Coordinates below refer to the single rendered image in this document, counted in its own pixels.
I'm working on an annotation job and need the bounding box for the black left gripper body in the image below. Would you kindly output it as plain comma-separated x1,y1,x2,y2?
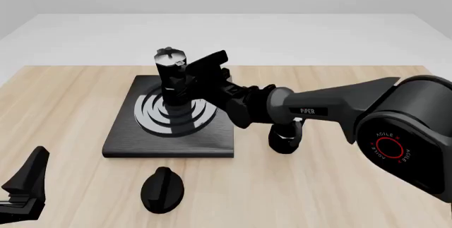
0,191,47,224

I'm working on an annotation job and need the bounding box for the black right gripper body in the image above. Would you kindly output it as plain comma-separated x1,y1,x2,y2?
215,66,249,107

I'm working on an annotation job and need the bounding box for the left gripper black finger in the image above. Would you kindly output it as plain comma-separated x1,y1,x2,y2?
1,145,50,200

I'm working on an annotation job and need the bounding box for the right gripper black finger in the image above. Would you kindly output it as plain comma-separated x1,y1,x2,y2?
173,78,220,102

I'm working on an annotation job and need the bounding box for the flat black stove plate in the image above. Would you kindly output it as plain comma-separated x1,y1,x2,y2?
102,74,235,159

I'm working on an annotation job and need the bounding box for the round black stove knob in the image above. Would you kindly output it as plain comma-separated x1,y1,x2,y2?
140,166,186,215

